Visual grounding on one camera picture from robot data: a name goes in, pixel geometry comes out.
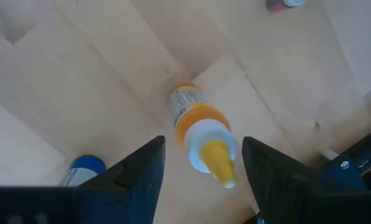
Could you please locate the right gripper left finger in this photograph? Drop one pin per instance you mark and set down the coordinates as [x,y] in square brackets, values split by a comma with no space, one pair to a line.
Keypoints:
[79,205]

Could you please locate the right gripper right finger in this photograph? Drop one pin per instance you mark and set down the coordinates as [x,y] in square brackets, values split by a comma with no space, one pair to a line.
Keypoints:
[297,199]

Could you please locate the large blue food coloring bottle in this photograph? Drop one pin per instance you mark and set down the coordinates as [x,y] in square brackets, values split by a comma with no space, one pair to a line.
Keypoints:
[89,165]

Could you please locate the large yellow food coloring bottle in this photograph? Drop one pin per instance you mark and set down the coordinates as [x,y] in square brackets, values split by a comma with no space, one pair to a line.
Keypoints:
[201,124]

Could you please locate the small brown dropper bottle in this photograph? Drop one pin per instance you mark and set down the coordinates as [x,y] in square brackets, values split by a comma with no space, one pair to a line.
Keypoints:
[275,7]

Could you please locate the black aluminium table frame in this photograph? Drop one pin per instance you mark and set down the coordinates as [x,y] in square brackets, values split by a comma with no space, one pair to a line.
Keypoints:
[338,168]

